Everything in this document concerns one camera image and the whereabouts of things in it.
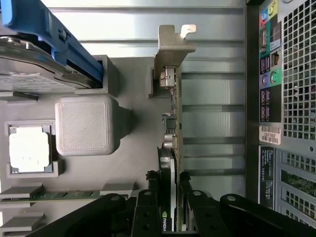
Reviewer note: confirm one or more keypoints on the blue disk caddy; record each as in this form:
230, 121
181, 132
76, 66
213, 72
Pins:
74, 49

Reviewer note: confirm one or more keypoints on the silver hard disk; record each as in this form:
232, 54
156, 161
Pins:
29, 74

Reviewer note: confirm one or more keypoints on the grey printed parts rack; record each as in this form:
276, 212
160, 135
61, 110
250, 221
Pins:
138, 138

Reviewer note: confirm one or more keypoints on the silver cpu chip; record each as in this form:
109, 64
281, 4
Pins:
29, 150

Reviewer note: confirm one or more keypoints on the open black pc case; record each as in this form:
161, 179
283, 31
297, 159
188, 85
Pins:
296, 98

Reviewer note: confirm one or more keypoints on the green ram stick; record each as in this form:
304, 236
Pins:
61, 194

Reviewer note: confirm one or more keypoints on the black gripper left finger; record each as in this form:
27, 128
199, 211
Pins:
145, 212

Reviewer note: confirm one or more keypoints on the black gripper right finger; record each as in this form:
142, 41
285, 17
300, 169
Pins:
202, 214

